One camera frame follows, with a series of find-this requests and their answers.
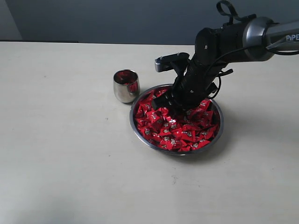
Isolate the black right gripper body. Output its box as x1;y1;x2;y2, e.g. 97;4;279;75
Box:
165;56;224;110

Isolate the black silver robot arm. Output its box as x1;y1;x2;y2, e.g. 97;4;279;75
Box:
151;17;299;111

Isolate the round steel bowl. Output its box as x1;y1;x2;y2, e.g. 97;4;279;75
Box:
129;84;224;156

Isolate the stainless steel cup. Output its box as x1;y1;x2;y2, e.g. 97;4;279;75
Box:
113;70;140;104

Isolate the red wrapped candy pile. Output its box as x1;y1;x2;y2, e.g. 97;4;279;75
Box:
135;88;220;152

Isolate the black cable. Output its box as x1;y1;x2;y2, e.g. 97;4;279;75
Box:
203;45;299;98

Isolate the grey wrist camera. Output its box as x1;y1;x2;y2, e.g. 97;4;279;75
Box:
155;52;190;72

